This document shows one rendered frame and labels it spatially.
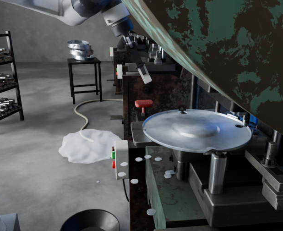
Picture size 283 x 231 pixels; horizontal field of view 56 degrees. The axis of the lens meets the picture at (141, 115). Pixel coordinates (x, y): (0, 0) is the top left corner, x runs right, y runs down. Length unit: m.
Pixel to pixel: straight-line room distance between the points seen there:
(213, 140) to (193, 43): 0.50
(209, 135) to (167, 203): 0.20
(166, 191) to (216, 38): 0.56
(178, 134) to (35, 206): 1.28
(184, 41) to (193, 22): 0.01
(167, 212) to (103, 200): 1.13
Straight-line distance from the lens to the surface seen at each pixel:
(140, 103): 1.02
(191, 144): 0.65
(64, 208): 1.74
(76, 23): 0.98
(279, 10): 0.22
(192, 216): 0.65
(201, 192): 0.66
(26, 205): 1.85
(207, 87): 0.68
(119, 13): 0.95
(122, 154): 0.98
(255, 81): 0.22
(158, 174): 0.78
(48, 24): 7.44
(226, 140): 0.69
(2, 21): 7.75
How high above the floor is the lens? 1.07
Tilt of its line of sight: 20 degrees down
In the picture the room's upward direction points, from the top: straight up
